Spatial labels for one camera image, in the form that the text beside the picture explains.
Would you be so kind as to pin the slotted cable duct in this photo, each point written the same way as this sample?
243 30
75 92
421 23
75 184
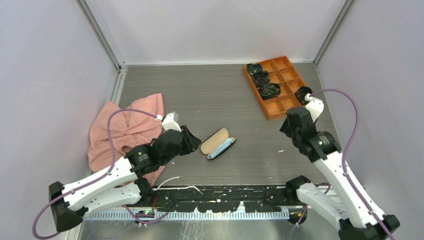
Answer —
240 214

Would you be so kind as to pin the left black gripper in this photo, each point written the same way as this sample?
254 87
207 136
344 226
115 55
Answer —
191 142

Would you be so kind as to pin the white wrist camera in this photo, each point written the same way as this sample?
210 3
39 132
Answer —
315 106
169 121

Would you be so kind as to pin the pink cloth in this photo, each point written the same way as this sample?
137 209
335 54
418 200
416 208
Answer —
128 130

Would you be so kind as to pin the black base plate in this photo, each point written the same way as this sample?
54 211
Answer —
223 198

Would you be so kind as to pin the rolled dark belt top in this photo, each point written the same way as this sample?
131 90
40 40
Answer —
253 68

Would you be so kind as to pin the rolled dark belt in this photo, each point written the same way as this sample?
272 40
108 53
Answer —
269 91
301 93
261 78
253 68

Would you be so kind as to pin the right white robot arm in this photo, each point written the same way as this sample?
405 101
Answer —
356 217

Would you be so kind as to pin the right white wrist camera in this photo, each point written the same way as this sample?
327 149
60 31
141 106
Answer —
315 106

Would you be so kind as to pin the orange compartment tray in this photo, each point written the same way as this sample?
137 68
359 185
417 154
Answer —
281 71

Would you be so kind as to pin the light blue cleaning cloth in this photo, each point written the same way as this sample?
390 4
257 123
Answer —
221 148

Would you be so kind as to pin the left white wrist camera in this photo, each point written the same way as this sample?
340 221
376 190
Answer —
169 121

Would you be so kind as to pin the rolled dark belt right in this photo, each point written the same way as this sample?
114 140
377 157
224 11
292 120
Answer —
301 93

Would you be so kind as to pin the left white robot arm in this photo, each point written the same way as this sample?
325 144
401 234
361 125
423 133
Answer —
124 184

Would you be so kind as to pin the black glasses case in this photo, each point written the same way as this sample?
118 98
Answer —
213 141

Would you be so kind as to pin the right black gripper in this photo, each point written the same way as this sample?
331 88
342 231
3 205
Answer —
285 128

